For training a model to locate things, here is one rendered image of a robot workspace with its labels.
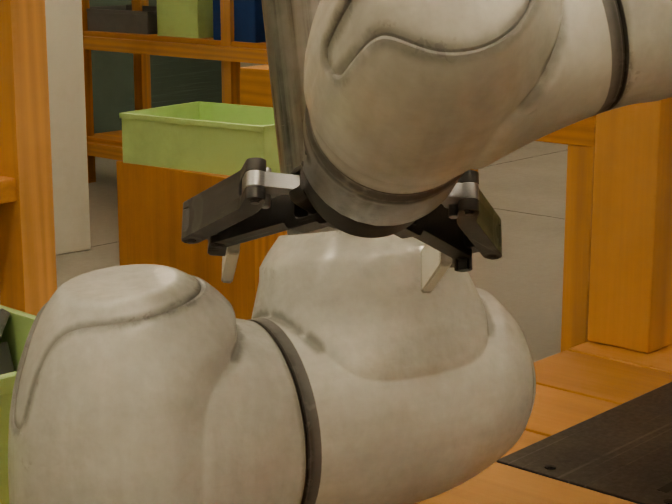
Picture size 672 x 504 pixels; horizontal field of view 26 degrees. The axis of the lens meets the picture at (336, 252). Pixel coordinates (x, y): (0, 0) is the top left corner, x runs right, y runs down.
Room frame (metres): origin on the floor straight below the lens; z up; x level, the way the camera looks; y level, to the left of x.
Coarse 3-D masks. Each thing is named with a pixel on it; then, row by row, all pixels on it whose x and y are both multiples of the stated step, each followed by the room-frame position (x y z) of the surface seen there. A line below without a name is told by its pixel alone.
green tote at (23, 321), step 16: (16, 320) 1.61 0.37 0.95; (32, 320) 1.59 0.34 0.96; (16, 336) 1.61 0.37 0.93; (16, 352) 1.62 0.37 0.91; (16, 368) 1.62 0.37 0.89; (0, 384) 1.37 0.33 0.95; (0, 400) 1.37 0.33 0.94; (0, 416) 1.37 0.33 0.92; (0, 432) 1.37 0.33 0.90; (0, 448) 1.37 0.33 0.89; (0, 464) 1.37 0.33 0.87; (0, 480) 1.37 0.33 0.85; (0, 496) 1.37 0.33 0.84
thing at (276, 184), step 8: (248, 176) 0.82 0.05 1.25; (256, 176) 0.82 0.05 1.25; (264, 176) 0.82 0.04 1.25; (272, 176) 0.82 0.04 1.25; (280, 176) 0.82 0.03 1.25; (288, 176) 0.82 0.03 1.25; (296, 176) 0.82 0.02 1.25; (248, 184) 0.81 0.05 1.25; (256, 184) 0.81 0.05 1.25; (264, 184) 0.82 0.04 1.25; (272, 184) 0.82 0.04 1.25; (280, 184) 0.82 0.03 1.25; (288, 184) 0.82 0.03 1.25; (296, 184) 0.82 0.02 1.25; (272, 192) 0.82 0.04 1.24; (280, 192) 0.82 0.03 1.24; (288, 192) 0.82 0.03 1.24; (264, 208) 0.83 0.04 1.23
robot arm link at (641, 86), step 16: (624, 0) 0.66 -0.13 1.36; (640, 0) 0.66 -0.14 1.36; (656, 0) 0.66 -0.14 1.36; (624, 16) 0.65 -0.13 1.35; (640, 16) 0.66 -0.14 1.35; (656, 16) 0.66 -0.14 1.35; (624, 32) 0.66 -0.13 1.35; (640, 32) 0.66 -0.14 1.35; (656, 32) 0.66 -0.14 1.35; (640, 48) 0.66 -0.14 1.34; (656, 48) 0.66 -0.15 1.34; (640, 64) 0.66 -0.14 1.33; (656, 64) 0.67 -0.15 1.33; (624, 80) 0.67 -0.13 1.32; (640, 80) 0.67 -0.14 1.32; (656, 80) 0.68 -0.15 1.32; (624, 96) 0.68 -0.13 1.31; (640, 96) 0.69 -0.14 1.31; (656, 96) 0.69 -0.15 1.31
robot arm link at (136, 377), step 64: (64, 320) 0.91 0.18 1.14; (128, 320) 0.90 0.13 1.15; (192, 320) 0.92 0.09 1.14; (64, 384) 0.89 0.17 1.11; (128, 384) 0.88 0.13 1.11; (192, 384) 0.89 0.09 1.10; (256, 384) 0.93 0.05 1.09; (64, 448) 0.88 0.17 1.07; (128, 448) 0.87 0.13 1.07; (192, 448) 0.89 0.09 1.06; (256, 448) 0.91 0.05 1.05
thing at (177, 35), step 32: (160, 0) 7.67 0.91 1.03; (192, 0) 7.51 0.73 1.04; (224, 0) 7.30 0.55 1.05; (256, 0) 7.20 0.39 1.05; (96, 32) 7.97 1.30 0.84; (128, 32) 7.88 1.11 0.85; (160, 32) 7.67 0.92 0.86; (192, 32) 7.52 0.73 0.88; (224, 32) 7.30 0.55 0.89; (256, 32) 7.20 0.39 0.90; (224, 64) 7.31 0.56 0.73; (224, 96) 7.31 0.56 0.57
